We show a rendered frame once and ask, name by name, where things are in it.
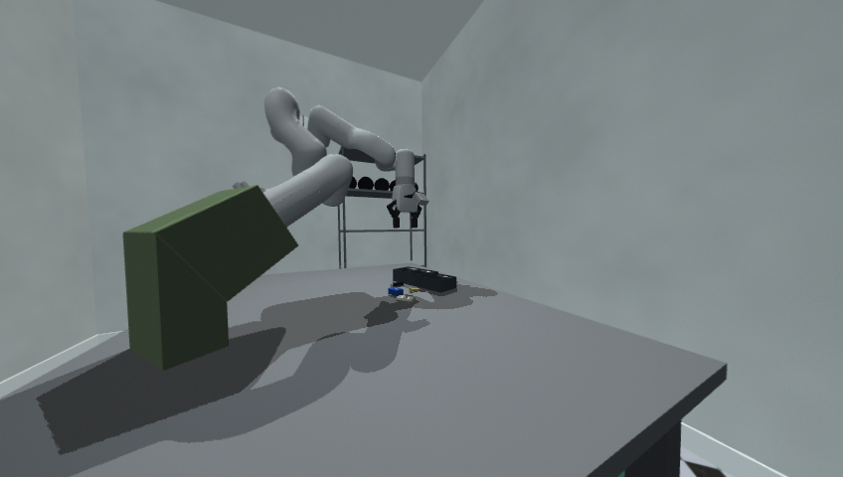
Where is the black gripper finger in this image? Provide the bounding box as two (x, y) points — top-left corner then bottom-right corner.
(410, 205), (422, 228)
(387, 200), (400, 228)

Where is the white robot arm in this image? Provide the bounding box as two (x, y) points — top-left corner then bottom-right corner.
(261, 87), (416, 227)

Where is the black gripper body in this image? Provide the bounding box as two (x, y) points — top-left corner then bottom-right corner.
(392, 184), (418, 213)

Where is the dark grey bin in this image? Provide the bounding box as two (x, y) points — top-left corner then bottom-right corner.
(393, 266), (456, 292)

